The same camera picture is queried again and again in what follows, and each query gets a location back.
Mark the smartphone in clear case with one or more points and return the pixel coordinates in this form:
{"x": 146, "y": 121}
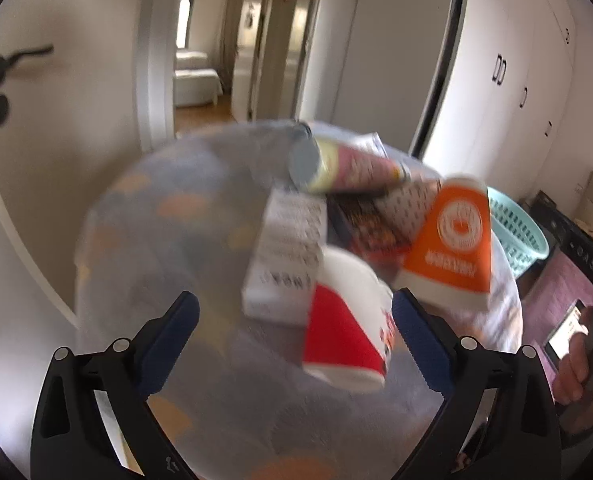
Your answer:
{"x": 568, "y": 327}

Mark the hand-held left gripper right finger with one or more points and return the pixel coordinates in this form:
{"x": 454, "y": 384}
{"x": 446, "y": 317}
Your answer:
{"x": 421, "y": 341}

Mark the person's right hand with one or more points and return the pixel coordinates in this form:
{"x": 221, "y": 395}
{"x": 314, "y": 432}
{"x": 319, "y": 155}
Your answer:
{"x": 571, "y": 367}

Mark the white wardrobe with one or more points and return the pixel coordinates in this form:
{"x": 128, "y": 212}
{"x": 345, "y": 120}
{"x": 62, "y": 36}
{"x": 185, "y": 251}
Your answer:
{"x": 476, "y": 60}

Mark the white door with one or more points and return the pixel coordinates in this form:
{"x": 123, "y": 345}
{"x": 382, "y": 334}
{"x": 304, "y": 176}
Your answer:
{"x": 86, "y": 110}

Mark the dark snack packet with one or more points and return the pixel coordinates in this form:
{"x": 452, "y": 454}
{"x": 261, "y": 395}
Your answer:
{"x": 371, "y": 230}

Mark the grey curtain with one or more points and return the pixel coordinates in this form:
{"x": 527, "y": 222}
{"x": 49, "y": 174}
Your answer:
{"x": 231, "y": 35}

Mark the white dotted packet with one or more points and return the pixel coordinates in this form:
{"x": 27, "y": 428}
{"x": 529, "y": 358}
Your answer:
{"x": 407, "y": 206}

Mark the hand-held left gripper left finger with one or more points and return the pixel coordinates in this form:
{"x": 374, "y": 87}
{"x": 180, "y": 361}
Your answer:
{"x": 172, "y": 342}

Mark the window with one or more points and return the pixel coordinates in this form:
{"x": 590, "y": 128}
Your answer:
{"x": 186, "y": 22}

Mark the purple bed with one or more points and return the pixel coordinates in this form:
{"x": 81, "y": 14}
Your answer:
{"x": 561, "y": 280}

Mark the red white paper cup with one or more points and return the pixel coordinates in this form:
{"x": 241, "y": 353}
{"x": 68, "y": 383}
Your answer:
{"x": 341, "y": 335}

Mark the pink cylinder can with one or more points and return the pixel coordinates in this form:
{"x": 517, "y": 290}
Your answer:
{"x": 356, "y": 167}

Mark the white cardboard box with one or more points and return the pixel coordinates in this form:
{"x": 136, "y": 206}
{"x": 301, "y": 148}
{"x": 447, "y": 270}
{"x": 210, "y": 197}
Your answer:
{"x": 286, "y": 240}

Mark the white bed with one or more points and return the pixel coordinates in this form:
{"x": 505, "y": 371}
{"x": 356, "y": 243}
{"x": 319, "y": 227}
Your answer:
{"x": 196, "y": 85}

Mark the patterned grey tablecloth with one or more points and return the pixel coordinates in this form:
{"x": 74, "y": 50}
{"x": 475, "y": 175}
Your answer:
{"x": 176, "y": 210}

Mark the orange white paper cup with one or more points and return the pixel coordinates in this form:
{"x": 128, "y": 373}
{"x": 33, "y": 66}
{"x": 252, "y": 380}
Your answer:
{"x": 451, "y": 260}

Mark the teal plastic basket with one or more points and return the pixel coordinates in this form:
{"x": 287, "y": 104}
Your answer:
{"x": 516, "y": 240}

